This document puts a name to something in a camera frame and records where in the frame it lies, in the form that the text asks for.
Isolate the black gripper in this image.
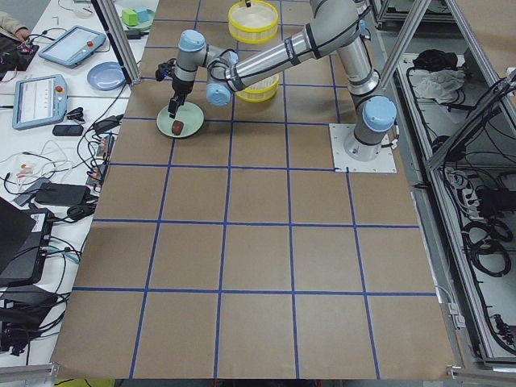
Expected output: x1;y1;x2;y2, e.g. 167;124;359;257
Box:
168;0;251;119

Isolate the yellow steamer basket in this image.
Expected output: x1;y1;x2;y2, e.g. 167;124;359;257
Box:
235;74;280;103
227;1;279;44

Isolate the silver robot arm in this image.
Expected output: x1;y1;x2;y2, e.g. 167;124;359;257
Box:
169;0;397;147

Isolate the light green plate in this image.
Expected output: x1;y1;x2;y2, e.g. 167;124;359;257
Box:
156;102;204;139

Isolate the brown red bun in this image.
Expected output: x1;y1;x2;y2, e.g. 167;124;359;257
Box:
171;120;184;136

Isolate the green block bowl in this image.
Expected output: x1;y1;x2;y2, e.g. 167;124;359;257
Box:
121;7;155;31

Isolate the blue plate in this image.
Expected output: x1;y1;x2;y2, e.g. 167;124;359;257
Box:
86;61;126;91

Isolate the blue teach pendant upper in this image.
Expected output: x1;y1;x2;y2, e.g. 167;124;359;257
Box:
39;26;106;68

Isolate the blue teach pendant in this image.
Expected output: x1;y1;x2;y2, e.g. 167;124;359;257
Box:
39;26;106;68
12;74;68;131

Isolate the black phone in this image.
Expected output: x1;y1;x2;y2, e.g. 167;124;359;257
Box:
52;124;84;137

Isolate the blue teach pendant lower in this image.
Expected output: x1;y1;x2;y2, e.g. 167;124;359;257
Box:
12;74;68;131

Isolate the black power adapter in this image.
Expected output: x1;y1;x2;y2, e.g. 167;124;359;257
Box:
35;183;90;206

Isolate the white crumpled cloth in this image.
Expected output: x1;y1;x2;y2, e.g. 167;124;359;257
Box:
414;69;466;104

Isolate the black laptop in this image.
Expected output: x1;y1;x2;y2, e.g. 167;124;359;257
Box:
1;199;53;287

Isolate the aluminium frame post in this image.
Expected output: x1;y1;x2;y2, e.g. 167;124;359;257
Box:
91;0;140;88

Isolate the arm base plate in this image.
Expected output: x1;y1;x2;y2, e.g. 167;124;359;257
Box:
329;123;397;173

